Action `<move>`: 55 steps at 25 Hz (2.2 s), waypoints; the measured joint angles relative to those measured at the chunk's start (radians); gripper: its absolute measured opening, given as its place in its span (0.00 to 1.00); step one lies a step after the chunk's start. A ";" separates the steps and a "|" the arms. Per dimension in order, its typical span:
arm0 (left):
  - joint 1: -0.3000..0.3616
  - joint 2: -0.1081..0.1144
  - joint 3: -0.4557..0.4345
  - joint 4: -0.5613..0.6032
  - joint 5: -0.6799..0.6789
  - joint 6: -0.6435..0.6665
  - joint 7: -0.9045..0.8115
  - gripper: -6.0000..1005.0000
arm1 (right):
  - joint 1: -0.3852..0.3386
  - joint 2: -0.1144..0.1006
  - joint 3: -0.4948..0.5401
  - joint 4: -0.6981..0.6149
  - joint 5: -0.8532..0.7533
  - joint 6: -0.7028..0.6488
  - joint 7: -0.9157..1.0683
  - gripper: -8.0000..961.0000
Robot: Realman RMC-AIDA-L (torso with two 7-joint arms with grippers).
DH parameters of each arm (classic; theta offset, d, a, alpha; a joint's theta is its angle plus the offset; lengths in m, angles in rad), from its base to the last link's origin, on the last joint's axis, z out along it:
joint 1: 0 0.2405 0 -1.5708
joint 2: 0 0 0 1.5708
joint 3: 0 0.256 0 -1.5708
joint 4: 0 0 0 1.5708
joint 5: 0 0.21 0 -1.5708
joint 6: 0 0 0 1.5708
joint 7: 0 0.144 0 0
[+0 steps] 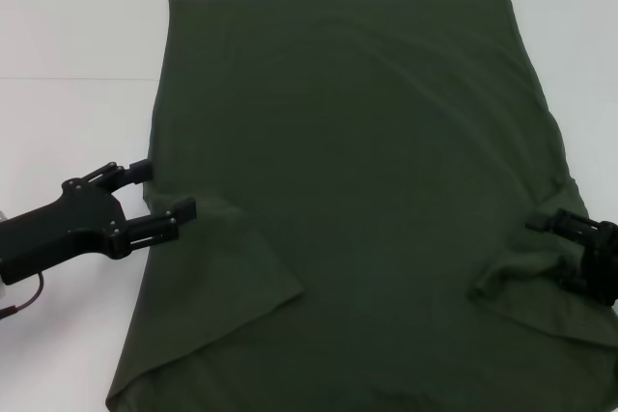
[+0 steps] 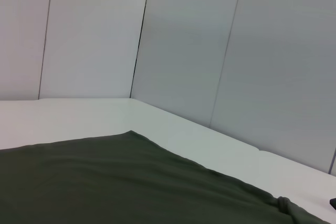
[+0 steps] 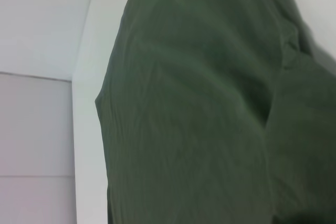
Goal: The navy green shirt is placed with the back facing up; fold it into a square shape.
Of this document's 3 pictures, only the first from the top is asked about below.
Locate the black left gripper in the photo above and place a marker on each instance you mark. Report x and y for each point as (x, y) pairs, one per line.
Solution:
(58, 228)

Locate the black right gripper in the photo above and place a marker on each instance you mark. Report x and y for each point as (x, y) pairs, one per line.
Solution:
(603, 262)

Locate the dark green shirt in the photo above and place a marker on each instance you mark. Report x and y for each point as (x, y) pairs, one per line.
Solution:
(347, 180)

